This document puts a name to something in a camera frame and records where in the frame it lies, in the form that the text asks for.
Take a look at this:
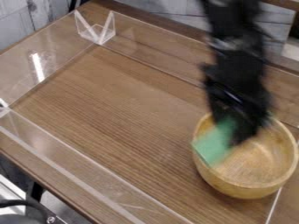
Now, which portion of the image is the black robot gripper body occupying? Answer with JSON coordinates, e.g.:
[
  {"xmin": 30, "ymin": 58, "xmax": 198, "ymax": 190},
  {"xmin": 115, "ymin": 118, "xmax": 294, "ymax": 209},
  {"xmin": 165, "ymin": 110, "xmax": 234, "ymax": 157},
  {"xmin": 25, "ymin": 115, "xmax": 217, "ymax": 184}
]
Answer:
[{"xmin": 201, "ymin": 44, "xmax": 272, "ymax": 112}]

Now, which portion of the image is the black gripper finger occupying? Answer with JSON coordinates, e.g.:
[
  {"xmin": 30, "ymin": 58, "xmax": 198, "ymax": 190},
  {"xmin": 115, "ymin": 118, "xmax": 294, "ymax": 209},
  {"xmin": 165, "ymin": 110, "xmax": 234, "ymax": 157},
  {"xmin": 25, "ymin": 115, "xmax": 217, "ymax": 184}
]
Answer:
[
  {"xmin": 209, "ymin": 97, "xmax": 233, "ymax": 123},
  {"xmin": 229, "ymin": 108, "xmax": 272, "ymax": 146}
]

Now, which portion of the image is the green rectangular block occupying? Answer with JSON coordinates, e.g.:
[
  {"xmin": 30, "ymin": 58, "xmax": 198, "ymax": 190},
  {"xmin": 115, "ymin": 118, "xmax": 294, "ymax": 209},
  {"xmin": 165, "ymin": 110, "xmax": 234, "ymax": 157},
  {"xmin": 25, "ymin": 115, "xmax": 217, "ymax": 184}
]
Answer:
[{"xmin": 192, "ymin": 115, "xmax": 237, "ymax": 167}]

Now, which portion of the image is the brown wooden bowl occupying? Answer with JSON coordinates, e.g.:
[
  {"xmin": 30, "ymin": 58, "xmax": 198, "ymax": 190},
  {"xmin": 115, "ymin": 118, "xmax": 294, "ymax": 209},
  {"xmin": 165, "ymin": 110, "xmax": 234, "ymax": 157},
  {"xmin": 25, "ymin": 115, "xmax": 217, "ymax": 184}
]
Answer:
[{"xmin": 193, "ymin": 118, "xmax": 299, "ymax": 200}]

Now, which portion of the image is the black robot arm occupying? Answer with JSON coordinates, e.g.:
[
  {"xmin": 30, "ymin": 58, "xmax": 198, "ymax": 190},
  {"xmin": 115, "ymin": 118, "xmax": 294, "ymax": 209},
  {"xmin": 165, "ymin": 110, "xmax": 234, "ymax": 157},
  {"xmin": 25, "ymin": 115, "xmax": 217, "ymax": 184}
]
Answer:
[{"xmin": 201, "ymin": 0, "xmax": 272, "ymax": 145}]

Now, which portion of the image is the clear acrylic corner bracket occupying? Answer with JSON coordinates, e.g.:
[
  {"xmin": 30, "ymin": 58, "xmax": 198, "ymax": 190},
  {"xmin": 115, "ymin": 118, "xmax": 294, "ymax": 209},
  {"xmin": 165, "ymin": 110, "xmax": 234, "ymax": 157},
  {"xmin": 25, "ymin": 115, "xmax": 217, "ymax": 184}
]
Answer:
[{"xmin": 74, "ymin": 10, "xmax": 117, "ymax": 46}]

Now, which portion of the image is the clear acrylic tray wall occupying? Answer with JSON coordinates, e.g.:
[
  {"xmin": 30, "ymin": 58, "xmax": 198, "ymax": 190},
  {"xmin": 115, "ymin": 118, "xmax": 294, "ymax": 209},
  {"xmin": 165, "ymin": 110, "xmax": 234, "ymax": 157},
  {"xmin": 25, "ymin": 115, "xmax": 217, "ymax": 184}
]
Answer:
[{"xmin": 0, "ymin": 106, "xmax": 192, "ymax": 224}]

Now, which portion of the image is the black table leg bracket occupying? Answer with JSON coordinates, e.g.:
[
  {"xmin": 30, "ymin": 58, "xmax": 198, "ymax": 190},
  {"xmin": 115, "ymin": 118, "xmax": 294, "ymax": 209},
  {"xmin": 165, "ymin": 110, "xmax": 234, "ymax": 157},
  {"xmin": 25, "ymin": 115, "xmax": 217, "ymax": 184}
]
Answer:
[{"xmin": 26, "ymin": 182, "xmax": 69, "ymax": 224}]

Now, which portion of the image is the black cable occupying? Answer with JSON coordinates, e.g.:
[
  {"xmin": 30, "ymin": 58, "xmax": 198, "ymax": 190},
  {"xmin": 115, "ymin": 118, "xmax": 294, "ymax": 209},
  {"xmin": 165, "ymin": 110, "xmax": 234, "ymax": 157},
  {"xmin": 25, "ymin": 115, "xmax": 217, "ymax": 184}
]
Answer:
[{"xmin": 0, "ymin": 199, "xmax": 51, "ymax": 224}]

